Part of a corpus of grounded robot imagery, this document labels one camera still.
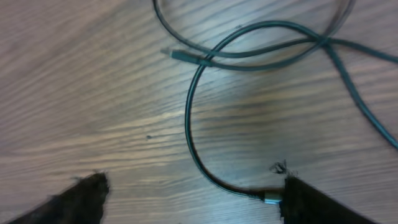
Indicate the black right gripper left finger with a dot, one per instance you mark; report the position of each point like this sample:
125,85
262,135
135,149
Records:
82,203

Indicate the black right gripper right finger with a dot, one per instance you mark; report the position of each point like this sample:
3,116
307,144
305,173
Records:
300,203

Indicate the black cable small plug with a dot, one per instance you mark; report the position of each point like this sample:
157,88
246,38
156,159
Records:
319,41

